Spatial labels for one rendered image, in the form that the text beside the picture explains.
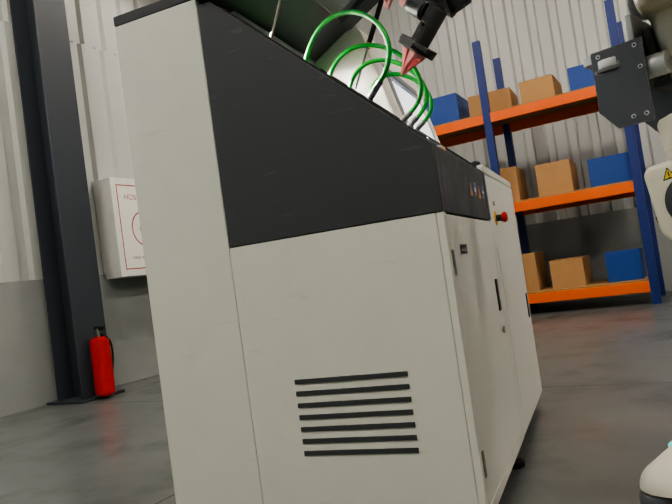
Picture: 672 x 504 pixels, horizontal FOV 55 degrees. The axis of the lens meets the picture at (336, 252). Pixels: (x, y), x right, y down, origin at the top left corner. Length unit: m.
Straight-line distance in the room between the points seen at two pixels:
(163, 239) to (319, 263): 0.48
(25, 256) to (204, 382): 4.06
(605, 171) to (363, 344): 5.68
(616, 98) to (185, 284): 1.15
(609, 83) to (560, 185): 5.73
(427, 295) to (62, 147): 4.43
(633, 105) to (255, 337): 1.03
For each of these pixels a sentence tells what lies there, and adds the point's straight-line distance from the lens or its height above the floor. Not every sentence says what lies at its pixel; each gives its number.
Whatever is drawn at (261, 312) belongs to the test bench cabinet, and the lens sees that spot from 1.67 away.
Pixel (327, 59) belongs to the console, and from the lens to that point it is 2.44.
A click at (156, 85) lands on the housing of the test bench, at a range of 1.90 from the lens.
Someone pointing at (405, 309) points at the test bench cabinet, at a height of 0.58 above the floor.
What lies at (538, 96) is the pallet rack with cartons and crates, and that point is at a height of 2.27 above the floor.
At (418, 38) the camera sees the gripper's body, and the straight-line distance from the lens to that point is 1.91.
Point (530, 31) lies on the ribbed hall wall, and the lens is 8.76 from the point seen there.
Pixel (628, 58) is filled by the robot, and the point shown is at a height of 1.01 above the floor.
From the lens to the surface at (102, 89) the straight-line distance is 6.67.
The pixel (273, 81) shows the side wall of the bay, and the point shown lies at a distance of 1.70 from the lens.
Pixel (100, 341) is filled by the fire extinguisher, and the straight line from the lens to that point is 5.30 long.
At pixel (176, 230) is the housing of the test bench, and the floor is 0.86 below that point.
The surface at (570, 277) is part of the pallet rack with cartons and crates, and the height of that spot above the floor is 0.34.
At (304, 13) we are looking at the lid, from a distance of 2.19.
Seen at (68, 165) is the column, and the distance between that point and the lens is 5.59.
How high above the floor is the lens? 0.67
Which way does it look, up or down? 2 degrees up
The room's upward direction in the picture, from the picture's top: 8 degrees counter-clockwise
